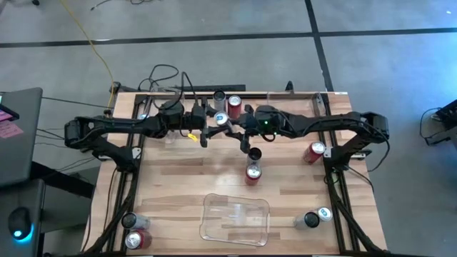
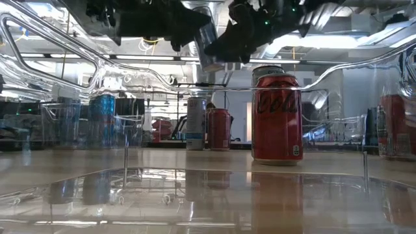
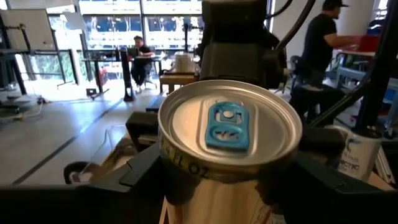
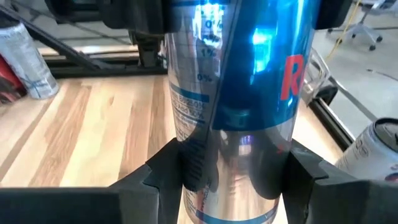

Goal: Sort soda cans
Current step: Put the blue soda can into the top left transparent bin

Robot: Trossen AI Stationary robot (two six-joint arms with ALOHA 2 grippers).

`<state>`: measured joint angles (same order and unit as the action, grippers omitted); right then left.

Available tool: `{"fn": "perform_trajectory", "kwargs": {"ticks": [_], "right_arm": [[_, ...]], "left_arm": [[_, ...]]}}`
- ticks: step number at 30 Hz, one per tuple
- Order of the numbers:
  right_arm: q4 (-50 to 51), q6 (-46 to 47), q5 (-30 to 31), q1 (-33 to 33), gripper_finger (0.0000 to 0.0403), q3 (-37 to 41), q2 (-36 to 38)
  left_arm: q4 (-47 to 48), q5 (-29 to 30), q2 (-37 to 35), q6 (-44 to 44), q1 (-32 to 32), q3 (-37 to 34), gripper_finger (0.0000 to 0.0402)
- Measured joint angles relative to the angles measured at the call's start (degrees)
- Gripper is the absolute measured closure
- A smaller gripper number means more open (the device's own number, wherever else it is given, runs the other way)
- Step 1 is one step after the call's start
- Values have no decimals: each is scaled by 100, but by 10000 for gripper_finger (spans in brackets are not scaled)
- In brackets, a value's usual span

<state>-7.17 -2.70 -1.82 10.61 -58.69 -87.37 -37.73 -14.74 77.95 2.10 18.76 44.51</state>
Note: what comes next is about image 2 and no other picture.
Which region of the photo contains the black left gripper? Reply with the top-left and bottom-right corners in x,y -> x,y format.
112,0 -> 213,53

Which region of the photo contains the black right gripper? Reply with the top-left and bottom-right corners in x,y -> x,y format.
203,0 -> 313,65

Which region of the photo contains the blue silver energy drink can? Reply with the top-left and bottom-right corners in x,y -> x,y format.
57,97 -> 82,149
88,94 -> 116,149
194,6 -> 226,73

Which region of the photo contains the silver energy can black lid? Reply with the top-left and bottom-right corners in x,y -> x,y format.
251,65 -> 286,81
185,96 -> 207,151

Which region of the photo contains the red cola can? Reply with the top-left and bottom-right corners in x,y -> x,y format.
206,108 -> 232,151
252,73 -> 304,166
378,94 -> 416,161

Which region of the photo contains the clear plastic bin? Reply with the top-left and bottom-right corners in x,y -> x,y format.
0,0 -> 416,234
301,113 -> 368,153
40,96 -> 146,151

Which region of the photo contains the ceiling strip light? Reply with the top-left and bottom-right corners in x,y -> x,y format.
248,58 -> 302,64
115,55 -> 176,61

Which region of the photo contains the red background object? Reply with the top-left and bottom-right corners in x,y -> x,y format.
151,118 -> 175,143

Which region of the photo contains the black equipment with green light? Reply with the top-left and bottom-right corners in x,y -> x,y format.
0,100 -> 43,151

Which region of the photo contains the silver ventilation duct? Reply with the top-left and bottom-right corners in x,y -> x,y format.
181,0 -> 228,20
298,6 -> 348,33

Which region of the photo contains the black aluminium table frame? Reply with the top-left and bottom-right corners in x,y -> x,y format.
0,140 -> 416,155

